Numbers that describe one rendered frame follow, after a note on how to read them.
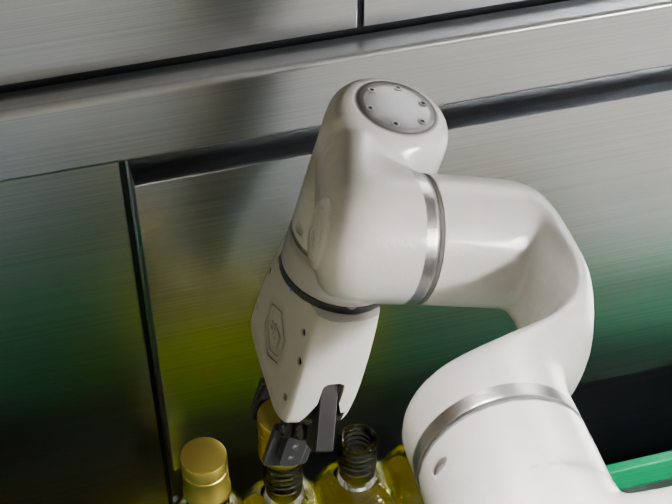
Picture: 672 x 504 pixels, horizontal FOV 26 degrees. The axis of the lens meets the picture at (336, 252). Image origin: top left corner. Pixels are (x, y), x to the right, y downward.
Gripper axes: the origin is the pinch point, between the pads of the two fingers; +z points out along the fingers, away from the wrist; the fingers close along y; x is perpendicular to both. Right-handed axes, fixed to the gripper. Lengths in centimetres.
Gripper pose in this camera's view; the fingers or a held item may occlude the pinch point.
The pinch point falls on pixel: (282, 421)
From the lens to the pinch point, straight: 104.4
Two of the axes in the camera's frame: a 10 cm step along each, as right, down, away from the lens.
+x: 9.3, 0.0, 3.6
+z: -2.5, 7.2, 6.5
